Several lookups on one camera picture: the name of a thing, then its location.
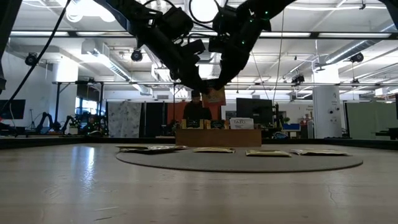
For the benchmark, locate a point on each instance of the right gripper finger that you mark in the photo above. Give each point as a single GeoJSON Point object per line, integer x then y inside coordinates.
{"type": "Point", "coordinates": [230, 70]}

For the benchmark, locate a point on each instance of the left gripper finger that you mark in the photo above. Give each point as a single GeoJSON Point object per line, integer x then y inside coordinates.
{"type": "Point", "coordinates": [192, 77]}

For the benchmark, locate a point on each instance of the orange white Tazo tea packet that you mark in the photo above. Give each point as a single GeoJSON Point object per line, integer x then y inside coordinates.
{"type": "Point", "coordinates": [241, 123]}

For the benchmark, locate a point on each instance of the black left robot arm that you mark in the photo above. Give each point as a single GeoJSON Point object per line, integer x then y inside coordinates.
{"type": "Point", "coordinates": [133, 15]}

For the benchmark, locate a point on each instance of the black background robot arm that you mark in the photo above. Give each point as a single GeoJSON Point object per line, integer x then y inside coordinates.
{"type": "Point", "coordinates": [46, 119]}

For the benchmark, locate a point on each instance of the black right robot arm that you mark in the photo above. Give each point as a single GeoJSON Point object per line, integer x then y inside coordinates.
{"type": "Point", "coordinates": [264, 9]}

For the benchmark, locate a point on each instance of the wooden tea organizer box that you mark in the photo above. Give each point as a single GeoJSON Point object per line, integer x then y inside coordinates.
{"type": "Point", "coordinates": [217, 138]}

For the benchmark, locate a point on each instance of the person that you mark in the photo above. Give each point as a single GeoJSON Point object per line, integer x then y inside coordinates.
{"type": "Point", "coordinates": [196, 109]}

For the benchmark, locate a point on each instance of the orange divider panel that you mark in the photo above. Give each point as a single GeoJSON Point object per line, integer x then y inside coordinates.
{"type": "Point", "coordinates": [175, 110]}

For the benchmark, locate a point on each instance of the black computer monitor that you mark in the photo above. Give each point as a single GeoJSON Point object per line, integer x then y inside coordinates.
{"type": "Point", "coordinates": [253, 109]}

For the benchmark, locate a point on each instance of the black ceiling spotlight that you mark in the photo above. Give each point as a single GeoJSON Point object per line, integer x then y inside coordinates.
{"type": "Point", "coordinates": [298, 79]}
{"type": "Point", "coordinates": [357, 58]}
{"type": "Point", "coordinates": [31, 59]}
{"type": "Point", "coordinates": [136, 56]}

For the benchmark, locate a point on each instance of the black divider panel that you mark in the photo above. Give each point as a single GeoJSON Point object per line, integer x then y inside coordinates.
{"type": "Point", "coordinates": [155, 119]}

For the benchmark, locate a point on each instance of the patterned divider screen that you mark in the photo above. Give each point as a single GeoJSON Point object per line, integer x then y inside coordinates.
{"type": "Point", "coordinates": [124, 118]}

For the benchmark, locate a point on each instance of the blue storage bin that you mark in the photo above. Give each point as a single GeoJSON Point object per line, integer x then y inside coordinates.
{"type": "Point", "coordinates": [290, 127]}

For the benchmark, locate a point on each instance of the round grey mat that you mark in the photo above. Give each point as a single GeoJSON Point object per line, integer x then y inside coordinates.
{"type": "Point", "coordinates": [236, 163]}

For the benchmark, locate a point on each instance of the white pillar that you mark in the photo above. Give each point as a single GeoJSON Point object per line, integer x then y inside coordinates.
{"type": "Point", "coordinates": [323, 105]}

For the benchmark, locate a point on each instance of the grey divider panel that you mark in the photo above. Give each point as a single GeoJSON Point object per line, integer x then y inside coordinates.
{"type": "Point", "coordinates": [370, 119]}

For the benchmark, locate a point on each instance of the black background rig frame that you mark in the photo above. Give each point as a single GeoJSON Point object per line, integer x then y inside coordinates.
{"type": "Point", "coordinates": [174, 102]}

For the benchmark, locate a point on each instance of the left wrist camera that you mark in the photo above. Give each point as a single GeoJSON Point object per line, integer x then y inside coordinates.
{"type": "Point", "coordinates": [175, 21]}

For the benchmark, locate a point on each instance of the black wall monitor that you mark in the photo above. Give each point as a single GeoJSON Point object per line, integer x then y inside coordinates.
{"type": "Point", "coordinates": [12, 109]}

